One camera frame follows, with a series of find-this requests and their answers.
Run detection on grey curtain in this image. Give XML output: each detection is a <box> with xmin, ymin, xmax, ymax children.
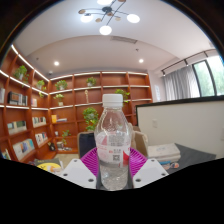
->
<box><xmin>162</xmin><ymin>66</ymin><xmax>201</xmax><ymax>102</ymax></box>

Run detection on dark blue chair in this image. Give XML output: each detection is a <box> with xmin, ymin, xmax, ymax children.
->
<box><xmin>76</xmin><ymin>131</ymin><xmax>98</xmax><ymax>160</ymax></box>

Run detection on clear plastic water bottle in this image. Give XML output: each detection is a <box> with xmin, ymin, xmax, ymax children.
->
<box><xmin>93</xmin><ymin>93</ymin><xmax>132</xmax><ymax>192</ymax></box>

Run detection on dark book stack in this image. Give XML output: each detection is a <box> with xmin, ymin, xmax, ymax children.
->
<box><xmin>32</xmin><ymin>158</ymin><xmax>65</xmax><ymax>175</ymax></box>

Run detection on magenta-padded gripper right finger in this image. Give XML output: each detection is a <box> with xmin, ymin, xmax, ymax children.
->
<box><xmin>128</xmin><ymin>146</ymin><xmax>170</xmax><ymax>189</ymax></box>

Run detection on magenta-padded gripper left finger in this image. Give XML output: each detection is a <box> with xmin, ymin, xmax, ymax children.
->
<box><xmin>58</xmin><ymin>146</ymin><xmax>101</xmax><ymax>190</ymax></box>

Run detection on orange wooden shelf unit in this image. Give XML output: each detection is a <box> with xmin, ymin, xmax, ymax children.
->
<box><xmin>0</xmin><ymin>42</ymin><xmax>154</xmax><ymax>162</ymax></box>

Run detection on white box stack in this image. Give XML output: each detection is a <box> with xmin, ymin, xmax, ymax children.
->
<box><xmin>146</xmin><ymin>142</ymin><xmax>182</xmax><ymax>165</ymax></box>

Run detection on glass window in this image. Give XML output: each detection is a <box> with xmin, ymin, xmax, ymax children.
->
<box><xmin>192</xmin><ymin>54</ymin><xmax>224</xmax><ymax>98</ymax></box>

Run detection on round printed badge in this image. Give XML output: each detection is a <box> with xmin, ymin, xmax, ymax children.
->
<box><xmin>169</xmin><ymin>161</ymin><xmax>181</xmax><ymax>170</ymax></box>

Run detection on ceiling air vent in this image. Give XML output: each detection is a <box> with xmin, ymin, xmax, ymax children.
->
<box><xmin>109</xmin><ymin>35</ymin><xmax>139</xmax><ymax>45</ymax></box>

